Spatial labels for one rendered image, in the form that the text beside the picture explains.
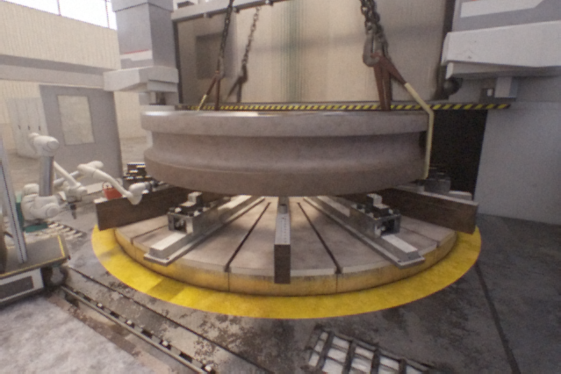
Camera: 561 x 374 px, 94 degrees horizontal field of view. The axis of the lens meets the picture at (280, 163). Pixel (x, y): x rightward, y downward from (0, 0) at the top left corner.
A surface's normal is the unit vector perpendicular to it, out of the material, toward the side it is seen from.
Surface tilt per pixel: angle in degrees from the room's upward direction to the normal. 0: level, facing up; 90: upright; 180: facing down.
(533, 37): 90
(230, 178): 90
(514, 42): 90
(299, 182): 90
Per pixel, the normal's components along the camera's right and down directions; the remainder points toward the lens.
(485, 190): -0.46, 0.18
